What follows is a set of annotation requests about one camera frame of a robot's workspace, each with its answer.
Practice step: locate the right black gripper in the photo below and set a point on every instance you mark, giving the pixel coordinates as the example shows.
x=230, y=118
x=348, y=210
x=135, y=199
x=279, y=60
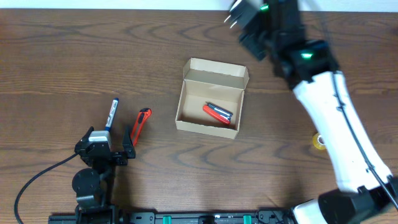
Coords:
x=252, y=42

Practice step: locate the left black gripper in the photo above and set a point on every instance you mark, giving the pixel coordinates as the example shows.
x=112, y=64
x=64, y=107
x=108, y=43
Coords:
x=115, y=156

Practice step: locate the black whiteboard marker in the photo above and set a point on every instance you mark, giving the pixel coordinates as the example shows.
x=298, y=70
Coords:
x=220, y=110

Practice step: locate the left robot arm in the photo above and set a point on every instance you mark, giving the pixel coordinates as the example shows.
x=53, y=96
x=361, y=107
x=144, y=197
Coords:
x=94, y=185

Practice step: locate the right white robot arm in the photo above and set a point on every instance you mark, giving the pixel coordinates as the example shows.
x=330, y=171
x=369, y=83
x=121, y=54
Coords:
x=366, y=186

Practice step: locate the blue whiteboard marker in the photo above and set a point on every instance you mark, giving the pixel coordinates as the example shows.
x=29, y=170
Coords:
x=111, y=114

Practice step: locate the orange utility knife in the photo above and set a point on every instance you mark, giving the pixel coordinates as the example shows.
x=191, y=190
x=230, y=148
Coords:
x=143, y=115

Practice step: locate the open cardboard box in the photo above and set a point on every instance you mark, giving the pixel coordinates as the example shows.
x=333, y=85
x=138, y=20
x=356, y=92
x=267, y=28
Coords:
x=222, y=84

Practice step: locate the yellow tape roll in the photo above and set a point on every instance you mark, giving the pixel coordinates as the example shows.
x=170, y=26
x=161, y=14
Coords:
x=318, y=142

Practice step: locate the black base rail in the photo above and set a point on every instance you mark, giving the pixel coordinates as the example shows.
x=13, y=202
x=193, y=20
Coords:
x=258, y=217

